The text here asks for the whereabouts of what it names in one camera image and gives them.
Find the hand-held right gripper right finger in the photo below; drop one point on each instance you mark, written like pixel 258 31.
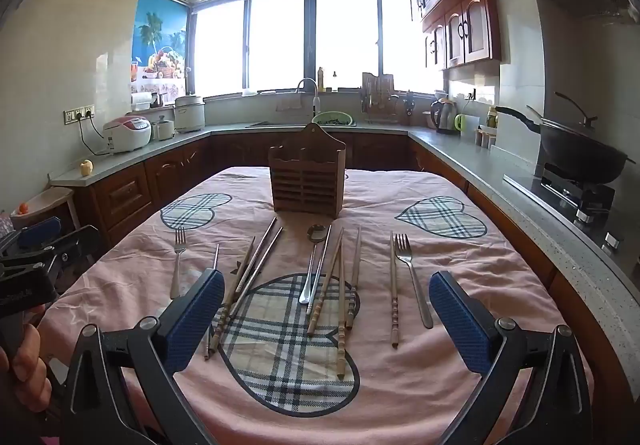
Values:
pixel 455 320

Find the wooden utensil holder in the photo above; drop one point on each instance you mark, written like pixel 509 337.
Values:
pixel 307 170

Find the wooden dish rack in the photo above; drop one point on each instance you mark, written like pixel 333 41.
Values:
pixel 380 92

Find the beige bin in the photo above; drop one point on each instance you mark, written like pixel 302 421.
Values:
pixel 50 202

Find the wooden lower cabinets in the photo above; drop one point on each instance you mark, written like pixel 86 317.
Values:
pixel 125 190

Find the white and red rice cooker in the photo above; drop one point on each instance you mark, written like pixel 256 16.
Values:
pixel 127 132

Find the small yellow figurine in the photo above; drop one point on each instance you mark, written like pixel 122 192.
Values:
pixel 86 167

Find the yellow bottle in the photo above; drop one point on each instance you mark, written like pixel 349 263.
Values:
pixel 321 79

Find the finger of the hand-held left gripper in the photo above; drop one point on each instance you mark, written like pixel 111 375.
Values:
pixel 40 231
pixel 80 245

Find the metal fork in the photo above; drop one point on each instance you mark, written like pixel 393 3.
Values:
pixel 176 270
pixel 412 275

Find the black wok with lid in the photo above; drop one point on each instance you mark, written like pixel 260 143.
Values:
pixel 580 152

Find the metal chopstick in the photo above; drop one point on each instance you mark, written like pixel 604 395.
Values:
pixel 265 257
pixel 262 245
pixel 322 260

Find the wall power strip outlet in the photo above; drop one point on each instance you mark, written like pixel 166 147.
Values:
pixel 79 114

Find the large kitchen window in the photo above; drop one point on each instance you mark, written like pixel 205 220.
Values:
pixel 280 40

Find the row of spice jars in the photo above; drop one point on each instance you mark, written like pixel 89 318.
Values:
pixel 485 137

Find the steel electric kettle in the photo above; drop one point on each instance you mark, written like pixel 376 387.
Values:
pixel 444 116

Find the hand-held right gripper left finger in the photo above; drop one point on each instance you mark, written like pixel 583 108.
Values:
pixel 195 320

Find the small white lidded pot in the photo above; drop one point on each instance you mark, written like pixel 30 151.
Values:
pixel 162 129

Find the wall socket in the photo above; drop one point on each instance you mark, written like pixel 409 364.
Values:
pixel 470 94

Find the pink dishcloth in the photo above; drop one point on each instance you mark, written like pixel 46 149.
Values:
pixel 287 103

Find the pink plaid-heart tablecloth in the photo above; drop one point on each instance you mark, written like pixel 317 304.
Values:
pixel 450 250

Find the tall white electric cooker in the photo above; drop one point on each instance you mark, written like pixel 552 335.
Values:
pixel 189 112

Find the green colander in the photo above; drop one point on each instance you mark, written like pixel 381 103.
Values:
pixel 332 117

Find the beach and fruit poster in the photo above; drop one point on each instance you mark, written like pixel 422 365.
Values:
pixel 160 35

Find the gas stove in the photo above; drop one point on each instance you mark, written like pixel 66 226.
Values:
pixel 575 197

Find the curved metal faucet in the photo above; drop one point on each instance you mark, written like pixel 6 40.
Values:
pixel 315 97

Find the person's left hand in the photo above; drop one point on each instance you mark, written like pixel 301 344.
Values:
pixel 27 370

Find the metal spoon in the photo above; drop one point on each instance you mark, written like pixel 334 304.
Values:
pixel 316 232

